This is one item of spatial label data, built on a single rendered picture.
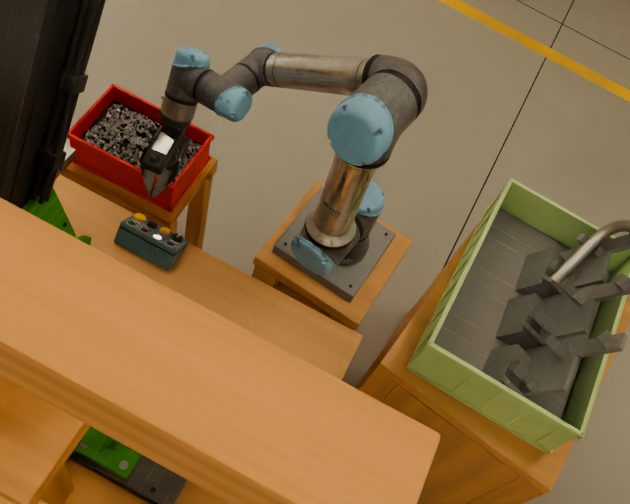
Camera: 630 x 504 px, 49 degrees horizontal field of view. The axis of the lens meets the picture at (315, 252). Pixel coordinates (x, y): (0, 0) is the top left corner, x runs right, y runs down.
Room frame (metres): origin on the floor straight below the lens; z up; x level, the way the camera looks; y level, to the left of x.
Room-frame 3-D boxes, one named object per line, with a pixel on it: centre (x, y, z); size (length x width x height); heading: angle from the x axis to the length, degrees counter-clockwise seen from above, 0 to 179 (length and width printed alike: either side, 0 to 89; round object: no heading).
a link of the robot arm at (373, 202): (1.02, -0.05, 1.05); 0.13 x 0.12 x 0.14; 164
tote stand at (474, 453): (1.05, -0.61, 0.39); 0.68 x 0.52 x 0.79; 164
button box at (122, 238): (0.79, 0.37, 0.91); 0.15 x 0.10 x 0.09; 84
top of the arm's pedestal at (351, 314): (1.03, -0.05, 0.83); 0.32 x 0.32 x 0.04; 78
